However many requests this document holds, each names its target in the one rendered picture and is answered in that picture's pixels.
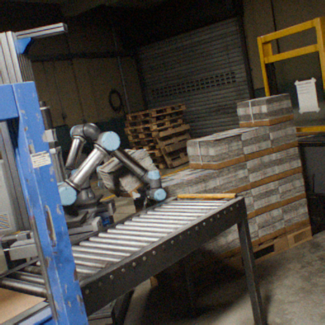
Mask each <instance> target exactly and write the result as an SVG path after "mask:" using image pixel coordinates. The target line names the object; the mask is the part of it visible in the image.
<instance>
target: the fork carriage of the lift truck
mask: <svg viewBox="0 0 325 325"><path fill-rule="evenodd" d="M305 193H306V197H305V198H306V199H307V211H308V215H309V218H310V224H313V223H323V224H324V226H325V193H318V192H305Z"/></svg>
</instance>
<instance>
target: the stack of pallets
mask: <svg viewBox="0 0 325 325"><path fill-rule="evenodd" d="M175 107H178V108H179V110H175ZM185 109H186V108H185V103H181V104H177V105H170V106H169V107H162V108H158V109H152V110H145V111H142V112H135V113H132V114H128V115H126V117H127V121H125V124H126V128H125V132H126V135H128V138H129V140H128V141H129V144H130V146H132V149H133V150H143V149H145V150H146V151H148V153H149V154H150V155H149V157H150V158H151V159H152V161H153V163H154V165H157V166H155V167H157V168H158V167H159V169H163V168H167V167H168V166H167V161H165V159H164V155H162V153H161V150H160V149H161V148H160V146H159V144H158V142H157V141H156V138H155V137H154V135H156V134H158V133H160V132H163V129H166V130H169V129H173V128H175V126H178V125H179V127H181V126H185V122H182V116H183V110H185ZM163 110H165V112H163ZM174 113H176V117H173V116H171V114H174ZM134 116H137V118H134ZM160 117H163V119H160ZM148 119H149V121H147V120H148ZM170 120H175V121H176V123H175V124H170ZM135 121H136V125H133V122H135ZM161 123H162V125H161V126H159V125H158V124H161ZM148 126H150V127H149V128H145V127H148ZM135 128H136V131H134V132H133V130H132V129H135ZM149 133H150V134H149ZM135 135H138V137H135ZM137 141H141V143H137ZM138 147H143V149H138Z"/></svg>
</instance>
